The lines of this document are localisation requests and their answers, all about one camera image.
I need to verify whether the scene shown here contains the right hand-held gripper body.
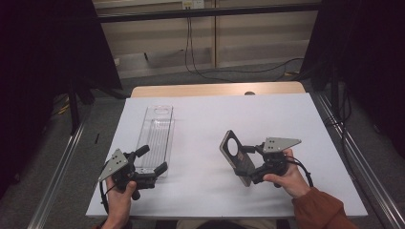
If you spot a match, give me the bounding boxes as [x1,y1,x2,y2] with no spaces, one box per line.
[253,136,303,189]

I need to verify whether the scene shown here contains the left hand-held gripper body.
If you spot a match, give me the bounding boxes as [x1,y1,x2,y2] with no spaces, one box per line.
[97,148,158,201]

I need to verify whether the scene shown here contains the clear plastic packaging tray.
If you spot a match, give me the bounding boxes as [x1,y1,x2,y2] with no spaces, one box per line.
[135,104,176,179]

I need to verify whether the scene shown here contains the person's right hand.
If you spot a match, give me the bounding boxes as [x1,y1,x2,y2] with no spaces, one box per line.
[263,148,312,199]

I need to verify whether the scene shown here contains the person's left hand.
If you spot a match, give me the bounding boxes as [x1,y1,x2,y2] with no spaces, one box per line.
[100,178,139,229]

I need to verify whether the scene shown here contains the white table mat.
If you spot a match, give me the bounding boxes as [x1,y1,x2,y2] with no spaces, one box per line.
[85,93,369,219]

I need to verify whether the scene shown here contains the black metal stand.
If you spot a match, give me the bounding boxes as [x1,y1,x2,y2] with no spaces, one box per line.
[67,75,96,135]

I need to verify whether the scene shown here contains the black curtain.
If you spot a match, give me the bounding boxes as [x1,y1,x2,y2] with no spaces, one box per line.
[300,0,405,160]
[0,0,123,198]

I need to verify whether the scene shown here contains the black horizontal bar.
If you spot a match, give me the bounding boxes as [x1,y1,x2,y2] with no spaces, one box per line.
[96,3,323,24]

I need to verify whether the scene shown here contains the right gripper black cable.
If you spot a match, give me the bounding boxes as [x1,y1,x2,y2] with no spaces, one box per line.
[286,156,315,189]

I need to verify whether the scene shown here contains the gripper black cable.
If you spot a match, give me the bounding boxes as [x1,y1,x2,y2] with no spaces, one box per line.
[286,156,315,189]
[98,161,111,215]

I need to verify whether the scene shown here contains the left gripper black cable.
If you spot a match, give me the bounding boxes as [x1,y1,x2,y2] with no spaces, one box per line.
[98,161,111,215]

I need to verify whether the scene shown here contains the aluminium rail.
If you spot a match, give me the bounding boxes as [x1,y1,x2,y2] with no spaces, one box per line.
[27,122,87,229]
[313,92,405,229]

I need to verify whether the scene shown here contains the black cable bundle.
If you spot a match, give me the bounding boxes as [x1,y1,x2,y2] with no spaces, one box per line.
[324,84,353,154]

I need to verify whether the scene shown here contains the yellow cable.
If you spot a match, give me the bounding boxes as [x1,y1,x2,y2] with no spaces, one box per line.
[56,96,72,116]

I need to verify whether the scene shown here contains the long black floor cable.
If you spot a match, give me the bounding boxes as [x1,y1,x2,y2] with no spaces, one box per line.
[189,17,306,74]

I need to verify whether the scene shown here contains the black hanging cable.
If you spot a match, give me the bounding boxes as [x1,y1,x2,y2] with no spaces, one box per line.
[183,17,237,84]

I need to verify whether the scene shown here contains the wall power outlet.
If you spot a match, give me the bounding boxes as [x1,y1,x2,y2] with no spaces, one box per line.
[181,0,205,10]

